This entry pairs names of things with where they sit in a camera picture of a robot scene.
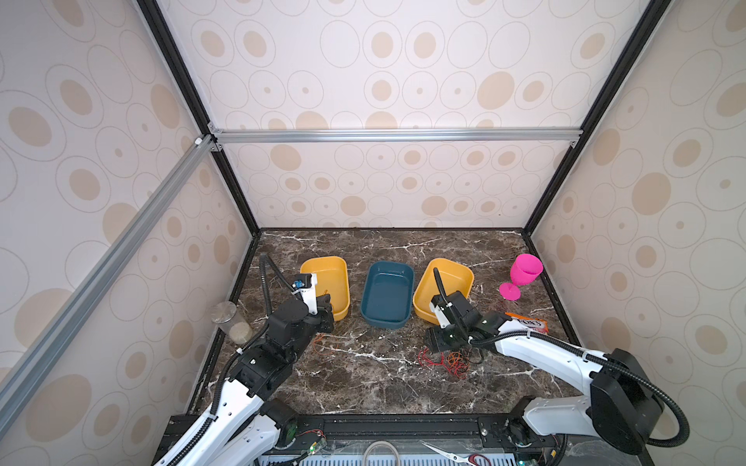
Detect pink plastic goblet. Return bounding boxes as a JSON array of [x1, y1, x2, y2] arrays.
[[498, 254, 544, 301]]

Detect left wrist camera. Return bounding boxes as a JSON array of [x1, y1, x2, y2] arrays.
[[291, 273, 318, 315]]

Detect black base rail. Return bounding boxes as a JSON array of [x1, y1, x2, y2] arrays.
[[260, 405, 521, 454]]

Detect white looped cable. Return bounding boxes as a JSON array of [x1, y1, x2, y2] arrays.
[[362, 440, 402, 466]]

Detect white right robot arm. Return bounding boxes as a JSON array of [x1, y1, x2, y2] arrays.
[[425, 291, 691, 456]]

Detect clear jar with powder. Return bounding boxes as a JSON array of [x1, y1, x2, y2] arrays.
[[209, 301, 254, 346]]

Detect scissors with red handle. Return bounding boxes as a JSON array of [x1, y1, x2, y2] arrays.
[[423, 442, 493, 466]]

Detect right yellow plastic bin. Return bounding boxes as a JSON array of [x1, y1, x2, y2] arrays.
[[413, 258, 474, 324]]

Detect orange cable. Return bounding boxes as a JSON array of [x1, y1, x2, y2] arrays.
[[433, 348, 470, 380]]

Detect yellow plastic bin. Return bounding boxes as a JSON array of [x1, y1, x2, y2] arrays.
[[413, 258, 474, 324], [300, 256, 351, 322]]

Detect orange candy bag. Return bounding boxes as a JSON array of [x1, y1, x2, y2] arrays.
[[507, 313, 549, 334]]

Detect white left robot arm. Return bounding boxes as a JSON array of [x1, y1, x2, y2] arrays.
[[155, 294, 334, 465]]

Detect diagonal aluminium bar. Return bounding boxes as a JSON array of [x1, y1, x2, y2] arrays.
[[1, 135, 217, 436]]

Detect left yellow plastic bin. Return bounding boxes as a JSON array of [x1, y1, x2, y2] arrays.
[[300, 256, 351, 322]]

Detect horizontal aluminium bar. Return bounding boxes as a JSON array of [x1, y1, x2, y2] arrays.
[[216, 127, 583, 145]]

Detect teal plastic bin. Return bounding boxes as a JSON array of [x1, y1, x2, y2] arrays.
[[361, 261, 414, 330]]

